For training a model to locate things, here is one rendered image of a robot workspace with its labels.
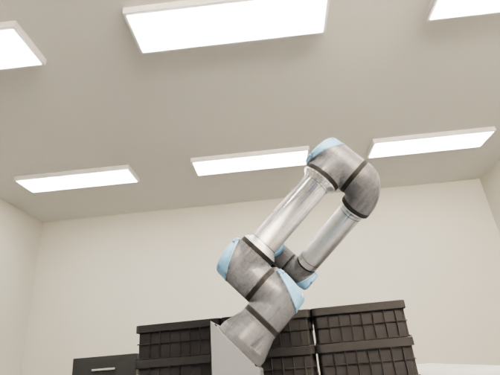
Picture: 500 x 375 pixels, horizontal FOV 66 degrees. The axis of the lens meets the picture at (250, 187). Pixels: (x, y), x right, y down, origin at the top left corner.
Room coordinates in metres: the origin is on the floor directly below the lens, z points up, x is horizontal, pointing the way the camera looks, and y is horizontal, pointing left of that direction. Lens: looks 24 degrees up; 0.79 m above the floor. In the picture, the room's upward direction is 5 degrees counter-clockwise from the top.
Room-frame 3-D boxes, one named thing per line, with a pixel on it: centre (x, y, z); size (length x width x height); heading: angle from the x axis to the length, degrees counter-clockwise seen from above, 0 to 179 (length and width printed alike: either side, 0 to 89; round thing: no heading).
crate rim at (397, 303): (1.49, -0.33, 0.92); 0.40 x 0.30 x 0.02; 173
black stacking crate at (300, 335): (1.52, -0.04, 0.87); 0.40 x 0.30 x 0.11; 173
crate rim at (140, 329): (1.56, 0.26, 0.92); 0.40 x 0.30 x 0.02; 173
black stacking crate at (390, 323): (1.49, -0.33, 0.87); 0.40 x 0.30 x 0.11; 173
